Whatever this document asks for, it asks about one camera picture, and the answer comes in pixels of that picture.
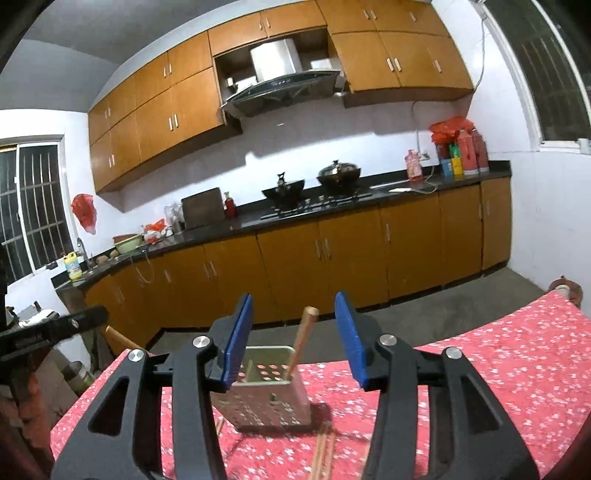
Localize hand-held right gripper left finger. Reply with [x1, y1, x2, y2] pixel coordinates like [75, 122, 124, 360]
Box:
[50, 292, 254, 480]

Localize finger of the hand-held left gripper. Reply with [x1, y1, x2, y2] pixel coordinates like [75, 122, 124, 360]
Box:
[46, 305, 110, 340]

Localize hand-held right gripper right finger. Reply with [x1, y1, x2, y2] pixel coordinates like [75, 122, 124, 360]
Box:
[334, 291, 540, 480]

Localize perforated metal chopstick holder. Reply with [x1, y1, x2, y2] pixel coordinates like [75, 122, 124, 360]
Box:
[210, 345, 314, 433]

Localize yellow detergent bottle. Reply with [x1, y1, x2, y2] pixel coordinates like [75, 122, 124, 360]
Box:
[63, 252, 83, 281]

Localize metal can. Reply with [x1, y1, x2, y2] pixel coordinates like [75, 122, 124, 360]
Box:
[65, 362, 96, 394]

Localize metal faucet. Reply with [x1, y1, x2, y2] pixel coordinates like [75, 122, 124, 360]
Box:
[76, 237, 93, 271]

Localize green basin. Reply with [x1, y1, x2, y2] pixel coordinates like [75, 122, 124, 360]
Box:
[113, 234, 144, 255]

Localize red hanging plastic bag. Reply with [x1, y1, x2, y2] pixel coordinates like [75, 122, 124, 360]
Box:
[71, 194, 98, 236]

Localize wooden base cabinets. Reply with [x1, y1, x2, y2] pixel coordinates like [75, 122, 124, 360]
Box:
[83, 178, 512, 352]

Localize barred window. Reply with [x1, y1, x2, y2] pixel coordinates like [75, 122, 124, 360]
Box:
[0, 136, 78, 283]

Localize red floral tablecloth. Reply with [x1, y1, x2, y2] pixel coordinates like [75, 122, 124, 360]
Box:
[48, 291, 591, 480]

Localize dark cutting board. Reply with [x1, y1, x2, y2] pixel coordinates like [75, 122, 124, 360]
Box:
[181, 187, 226, 230]

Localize clear plastic bag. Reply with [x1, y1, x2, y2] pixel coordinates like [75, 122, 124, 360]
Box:
[164, 202, 185, 234]

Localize black gas stove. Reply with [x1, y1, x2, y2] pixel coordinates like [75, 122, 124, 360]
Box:
[259, 190, 374, 220]

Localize black kitchen countertop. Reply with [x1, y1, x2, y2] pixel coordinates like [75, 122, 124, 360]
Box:
[51, 161, 513, 291]

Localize black wok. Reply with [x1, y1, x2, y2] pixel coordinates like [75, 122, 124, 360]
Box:
[262, 173, 306, 209]

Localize dark pot with lid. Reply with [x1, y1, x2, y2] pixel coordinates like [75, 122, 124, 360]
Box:
[317, 160, 362, 193]

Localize pink bottle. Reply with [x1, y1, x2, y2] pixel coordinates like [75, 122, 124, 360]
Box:
[405, 149, 424, 182]

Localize green yellow carton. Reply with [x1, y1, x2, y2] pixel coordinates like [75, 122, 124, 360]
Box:
[438, 143, 464, 179]

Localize red crumpled plastic bag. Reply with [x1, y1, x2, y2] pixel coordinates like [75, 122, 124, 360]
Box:
[429, 116, 476, 145]

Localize steel range hood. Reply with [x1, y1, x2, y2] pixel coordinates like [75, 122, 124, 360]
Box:
[221, 39, 347, 119]

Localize white framed window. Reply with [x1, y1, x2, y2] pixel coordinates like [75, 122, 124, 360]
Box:
[482, 0, 591, 149]

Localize wooden wall cabinets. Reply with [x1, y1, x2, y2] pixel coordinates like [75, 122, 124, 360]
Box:
[88, 0, 475, 195]

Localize white wall cable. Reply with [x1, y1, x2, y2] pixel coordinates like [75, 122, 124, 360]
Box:
[412, 14, 491, 195]

